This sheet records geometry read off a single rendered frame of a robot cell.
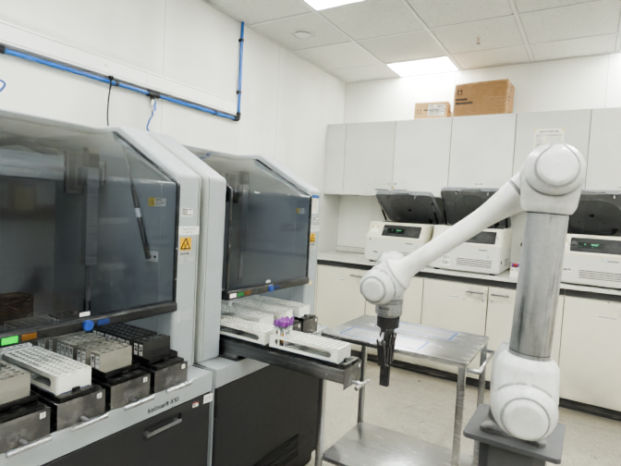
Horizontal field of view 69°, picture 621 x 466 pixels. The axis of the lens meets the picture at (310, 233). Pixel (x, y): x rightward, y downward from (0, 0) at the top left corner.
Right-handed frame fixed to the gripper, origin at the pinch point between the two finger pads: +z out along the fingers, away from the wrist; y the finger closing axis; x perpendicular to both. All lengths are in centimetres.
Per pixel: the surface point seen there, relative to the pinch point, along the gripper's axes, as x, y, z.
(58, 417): -57, 77, 2
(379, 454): -17, -43, 52
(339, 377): -13.4, 6.7, 2.1
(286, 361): -35.4, 6.7, 1.3
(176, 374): -57, 38, 3
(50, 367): -69, 73, -7
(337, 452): -32, -33, 52
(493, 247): -7, -230, -32
